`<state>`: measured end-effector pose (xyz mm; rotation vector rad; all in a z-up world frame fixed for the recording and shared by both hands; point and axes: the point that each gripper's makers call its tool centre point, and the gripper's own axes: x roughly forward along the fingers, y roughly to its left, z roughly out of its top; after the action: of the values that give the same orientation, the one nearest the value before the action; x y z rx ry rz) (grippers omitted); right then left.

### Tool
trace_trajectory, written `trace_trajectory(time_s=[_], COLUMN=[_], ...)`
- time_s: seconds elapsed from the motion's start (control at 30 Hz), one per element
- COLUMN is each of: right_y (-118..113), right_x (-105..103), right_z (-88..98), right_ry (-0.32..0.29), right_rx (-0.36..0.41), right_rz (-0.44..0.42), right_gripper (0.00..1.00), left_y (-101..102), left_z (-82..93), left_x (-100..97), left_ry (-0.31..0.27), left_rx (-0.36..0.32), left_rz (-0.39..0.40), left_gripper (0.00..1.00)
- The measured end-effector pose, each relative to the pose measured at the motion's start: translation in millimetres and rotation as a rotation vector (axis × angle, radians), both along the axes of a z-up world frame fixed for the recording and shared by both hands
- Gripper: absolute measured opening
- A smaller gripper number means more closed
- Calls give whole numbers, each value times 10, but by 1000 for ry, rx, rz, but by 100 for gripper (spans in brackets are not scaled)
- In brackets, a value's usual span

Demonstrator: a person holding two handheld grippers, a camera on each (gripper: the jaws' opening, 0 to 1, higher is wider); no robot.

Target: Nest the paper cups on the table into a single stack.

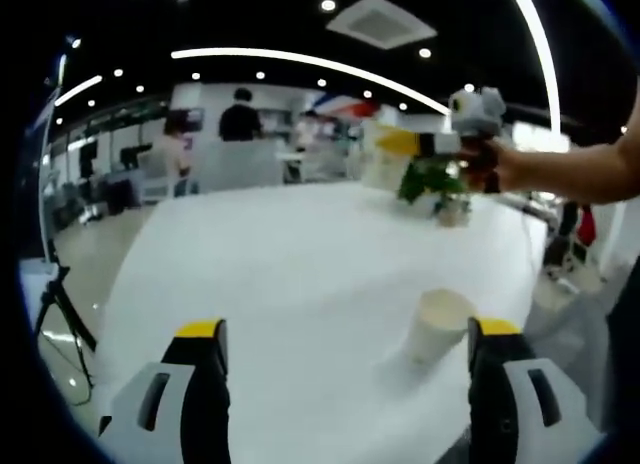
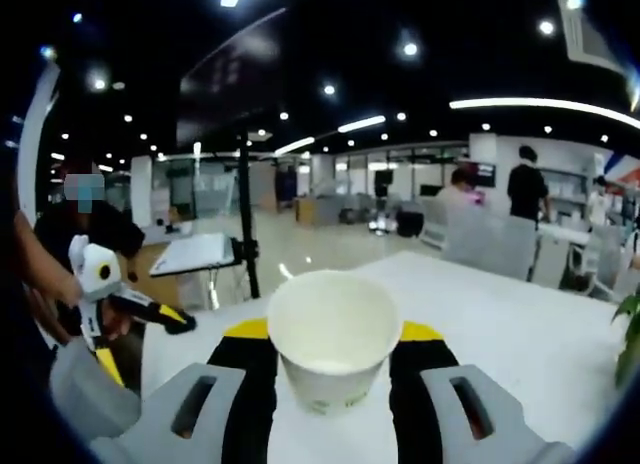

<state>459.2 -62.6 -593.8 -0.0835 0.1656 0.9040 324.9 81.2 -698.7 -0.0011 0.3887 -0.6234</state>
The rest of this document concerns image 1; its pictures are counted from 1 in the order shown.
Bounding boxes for black tripod stand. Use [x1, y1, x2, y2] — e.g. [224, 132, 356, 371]
[33, 243, 99, 390]

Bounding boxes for short ceiling light strip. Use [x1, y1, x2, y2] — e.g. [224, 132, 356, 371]
[53, 74, 104, 108]

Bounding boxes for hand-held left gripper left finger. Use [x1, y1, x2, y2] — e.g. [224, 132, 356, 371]
[97, 317, 232, 464]

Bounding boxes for person's right hand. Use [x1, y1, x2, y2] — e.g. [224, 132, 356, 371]
[452, 136, 522, 193]

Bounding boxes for grey mesh office chair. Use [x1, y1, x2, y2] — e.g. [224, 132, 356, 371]
[527, 256, 640, 435]

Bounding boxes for white office chair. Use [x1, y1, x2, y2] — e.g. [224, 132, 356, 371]
[139, 153, 176, 203]

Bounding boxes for person's dark clothing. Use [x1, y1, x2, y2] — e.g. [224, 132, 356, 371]
[604, 256, 640, 435]

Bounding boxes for green-printed white paper cup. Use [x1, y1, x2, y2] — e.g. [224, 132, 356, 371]
[360, 118, 416, 190]
[407, 288, 476, 366]

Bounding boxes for green potted plant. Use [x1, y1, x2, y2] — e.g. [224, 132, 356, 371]
[397, 156, 474, 220]

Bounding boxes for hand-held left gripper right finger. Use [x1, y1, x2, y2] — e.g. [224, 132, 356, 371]
[465, 316, 609, 464]

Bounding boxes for round ceiling spotlights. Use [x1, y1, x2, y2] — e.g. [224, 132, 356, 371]
[54, 0, 476, 125]

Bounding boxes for grey chair back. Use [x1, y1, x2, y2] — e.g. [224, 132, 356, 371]
[197, 138, 286, 193]

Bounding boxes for ceiling air conditioner vent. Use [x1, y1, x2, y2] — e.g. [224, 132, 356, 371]
[325, 0, 439, 51]

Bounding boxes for red blue wall banner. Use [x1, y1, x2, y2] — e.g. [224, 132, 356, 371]
[307, 91, 376, 116]

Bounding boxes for white table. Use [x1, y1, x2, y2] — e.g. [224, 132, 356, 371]
[94, 181, 549, 464]

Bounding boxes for long ceiling light strip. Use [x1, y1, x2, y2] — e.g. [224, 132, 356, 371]
[170, 47, 451, 116]

